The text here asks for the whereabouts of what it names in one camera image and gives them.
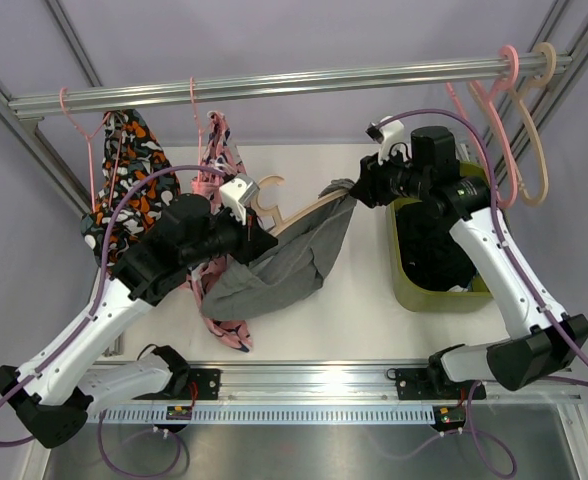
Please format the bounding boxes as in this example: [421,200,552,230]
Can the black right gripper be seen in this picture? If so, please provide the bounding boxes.
[350,143,430,209]

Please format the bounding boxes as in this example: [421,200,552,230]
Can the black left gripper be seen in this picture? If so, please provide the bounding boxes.
[182,202,278,268]

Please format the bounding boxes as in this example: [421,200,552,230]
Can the beige wooden hanger with grey shorts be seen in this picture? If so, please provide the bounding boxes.
[250,175,351,237]

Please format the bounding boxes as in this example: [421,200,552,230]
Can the grey shorts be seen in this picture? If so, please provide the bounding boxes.
[200,178,356,322]

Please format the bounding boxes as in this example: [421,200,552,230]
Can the pink plastic hanger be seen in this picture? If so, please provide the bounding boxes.
[466,45,519,209]

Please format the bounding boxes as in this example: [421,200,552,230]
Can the blue orange skull shorts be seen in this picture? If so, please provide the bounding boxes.
[448,275,489,294]

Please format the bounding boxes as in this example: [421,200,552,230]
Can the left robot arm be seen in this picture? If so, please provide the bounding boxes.
[0,194,278,449]

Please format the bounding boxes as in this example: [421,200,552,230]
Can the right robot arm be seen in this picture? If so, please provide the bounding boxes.
[350,120,588,397]

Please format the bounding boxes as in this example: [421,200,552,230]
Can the pink patterned shorts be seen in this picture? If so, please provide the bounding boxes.
[187,111,253,353]

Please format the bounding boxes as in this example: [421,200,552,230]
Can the thin pink hanger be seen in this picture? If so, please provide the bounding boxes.
[58,87,114,212]
[189,77,211,167]

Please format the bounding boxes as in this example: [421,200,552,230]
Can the orange black camouflage shorts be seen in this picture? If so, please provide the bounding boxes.
[80,109,181,271]

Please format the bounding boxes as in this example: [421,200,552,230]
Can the thin pink left hanger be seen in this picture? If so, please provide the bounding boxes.
[58,87,114,212]

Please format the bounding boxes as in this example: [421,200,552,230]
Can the olive green plastic basket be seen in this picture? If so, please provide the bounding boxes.
[386,159,500,314]

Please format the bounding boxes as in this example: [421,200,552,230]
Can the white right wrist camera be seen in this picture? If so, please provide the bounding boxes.
[366,116,405,165]

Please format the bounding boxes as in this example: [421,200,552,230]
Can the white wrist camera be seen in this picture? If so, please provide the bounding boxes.
[366,116,405,165]
[219,174,260,226]

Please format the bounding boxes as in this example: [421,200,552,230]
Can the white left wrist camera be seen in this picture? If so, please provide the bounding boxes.
[219,174,260,226]

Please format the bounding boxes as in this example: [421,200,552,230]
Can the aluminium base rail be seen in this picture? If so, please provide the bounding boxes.
[73,357,583,405]

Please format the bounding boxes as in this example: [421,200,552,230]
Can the slotted cable duct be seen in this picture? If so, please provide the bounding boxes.
[102,402,435,425]

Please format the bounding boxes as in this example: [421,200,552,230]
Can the aluminium hanging rail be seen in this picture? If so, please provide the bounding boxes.
[7,51,574,121]

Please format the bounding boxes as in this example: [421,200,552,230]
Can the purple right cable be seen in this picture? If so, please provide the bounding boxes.
[368,108,588,473]

